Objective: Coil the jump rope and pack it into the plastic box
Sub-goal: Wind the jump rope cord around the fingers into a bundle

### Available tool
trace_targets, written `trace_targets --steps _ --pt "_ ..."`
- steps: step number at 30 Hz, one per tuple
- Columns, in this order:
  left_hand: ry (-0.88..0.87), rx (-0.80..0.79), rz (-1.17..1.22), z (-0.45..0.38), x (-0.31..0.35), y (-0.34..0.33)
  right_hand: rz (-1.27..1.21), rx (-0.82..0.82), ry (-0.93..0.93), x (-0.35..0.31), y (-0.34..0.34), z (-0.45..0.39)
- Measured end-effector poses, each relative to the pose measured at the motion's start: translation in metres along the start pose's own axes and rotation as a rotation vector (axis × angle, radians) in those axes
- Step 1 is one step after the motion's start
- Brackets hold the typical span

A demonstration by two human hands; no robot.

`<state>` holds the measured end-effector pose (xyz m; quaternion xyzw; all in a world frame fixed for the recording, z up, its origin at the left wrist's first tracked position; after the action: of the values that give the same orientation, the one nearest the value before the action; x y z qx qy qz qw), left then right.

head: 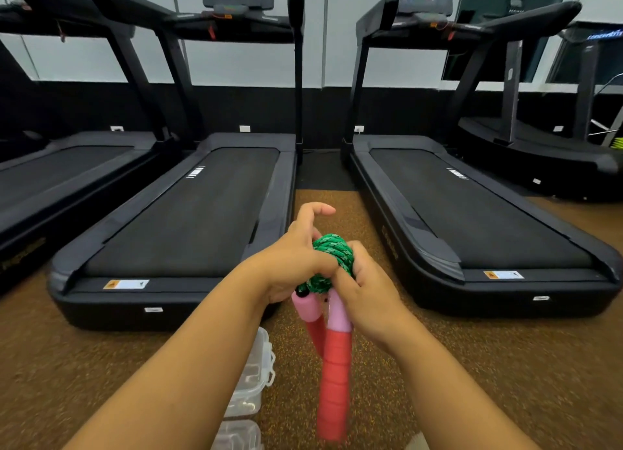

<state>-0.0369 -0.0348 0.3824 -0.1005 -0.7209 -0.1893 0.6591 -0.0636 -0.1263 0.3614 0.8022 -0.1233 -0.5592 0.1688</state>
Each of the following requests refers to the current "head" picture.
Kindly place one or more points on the person's right hand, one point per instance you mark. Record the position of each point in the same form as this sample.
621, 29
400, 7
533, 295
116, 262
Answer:
375, 303

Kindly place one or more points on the person's left hand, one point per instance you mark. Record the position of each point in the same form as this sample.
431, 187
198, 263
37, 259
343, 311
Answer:
284, 267

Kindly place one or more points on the person's left thumb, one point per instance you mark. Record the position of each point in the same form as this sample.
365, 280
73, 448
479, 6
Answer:
322, 267

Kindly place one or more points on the person's right thumb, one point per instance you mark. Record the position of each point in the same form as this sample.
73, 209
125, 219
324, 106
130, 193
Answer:
342, 289

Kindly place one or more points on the person's left forearm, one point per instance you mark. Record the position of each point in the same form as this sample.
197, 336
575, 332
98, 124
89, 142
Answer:
180, 362

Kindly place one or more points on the person's right forearm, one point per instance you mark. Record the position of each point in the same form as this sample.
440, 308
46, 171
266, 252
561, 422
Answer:
448, 401

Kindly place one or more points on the clear plastic container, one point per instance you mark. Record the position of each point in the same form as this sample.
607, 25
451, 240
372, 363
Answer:
241, 437
253, 376

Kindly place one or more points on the black curved treadmill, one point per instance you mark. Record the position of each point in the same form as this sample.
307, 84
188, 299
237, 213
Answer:
545, 153

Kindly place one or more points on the stack of yellow cones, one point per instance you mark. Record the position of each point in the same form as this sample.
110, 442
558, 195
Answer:
618, 143

